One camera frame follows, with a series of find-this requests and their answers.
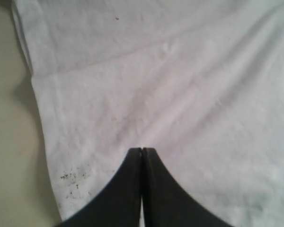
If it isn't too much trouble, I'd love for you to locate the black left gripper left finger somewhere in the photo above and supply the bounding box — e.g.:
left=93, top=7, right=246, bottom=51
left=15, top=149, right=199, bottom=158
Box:
left=59, top=148, right=142, bottom=227

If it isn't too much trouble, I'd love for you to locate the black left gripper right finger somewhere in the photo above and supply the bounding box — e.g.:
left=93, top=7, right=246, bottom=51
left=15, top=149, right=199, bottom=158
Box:
left=142, top=148, right=230, bottom=227

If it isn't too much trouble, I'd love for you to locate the white t-shirt red lettering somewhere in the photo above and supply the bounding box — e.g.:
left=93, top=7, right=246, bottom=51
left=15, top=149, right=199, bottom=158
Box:
left=12, top=0, right=284, bottom=227

